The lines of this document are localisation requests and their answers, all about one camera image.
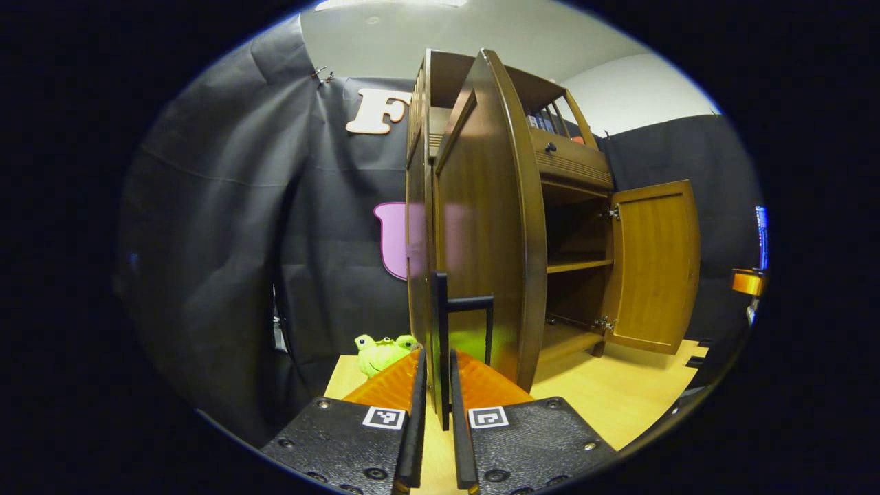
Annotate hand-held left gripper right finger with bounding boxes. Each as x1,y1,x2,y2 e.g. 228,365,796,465
449,349,619,495

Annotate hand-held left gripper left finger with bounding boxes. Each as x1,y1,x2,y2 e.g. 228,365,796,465
261,347,428,495

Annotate wooden shoe cabinet door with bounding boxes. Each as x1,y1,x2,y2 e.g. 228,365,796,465
602,180,702,356
430,48,549,430

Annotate wooden double-door shoe cabinet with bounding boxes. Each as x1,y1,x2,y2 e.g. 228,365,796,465
406,48,616,365

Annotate blue lit screen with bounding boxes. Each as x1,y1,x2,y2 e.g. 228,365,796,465
755,205,769,270

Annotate green frog plush toy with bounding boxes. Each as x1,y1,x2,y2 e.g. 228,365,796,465
354,333,421,379

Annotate wooden drawer with black knob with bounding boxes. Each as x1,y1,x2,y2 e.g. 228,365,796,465
529,127,615,192

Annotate blue and white boxes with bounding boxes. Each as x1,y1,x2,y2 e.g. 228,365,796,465
526,110,561,135

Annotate black backdrop cloth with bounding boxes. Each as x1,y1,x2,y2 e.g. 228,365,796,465
115,14,764,448

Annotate ceiling light panel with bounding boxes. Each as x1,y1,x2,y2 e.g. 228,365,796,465
315,0,468,11

